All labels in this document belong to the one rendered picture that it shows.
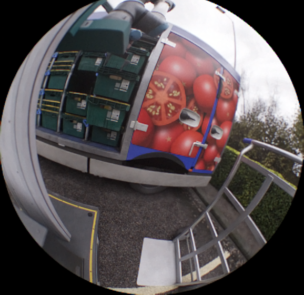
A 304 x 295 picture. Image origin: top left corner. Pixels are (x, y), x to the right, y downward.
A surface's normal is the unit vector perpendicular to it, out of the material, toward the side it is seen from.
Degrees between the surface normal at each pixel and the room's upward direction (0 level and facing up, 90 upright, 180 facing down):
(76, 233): 0
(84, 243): 0
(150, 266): 0
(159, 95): 90
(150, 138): 90
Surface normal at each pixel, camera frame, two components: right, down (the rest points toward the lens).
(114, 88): 0.16, 0.46
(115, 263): 0.30, -0.92
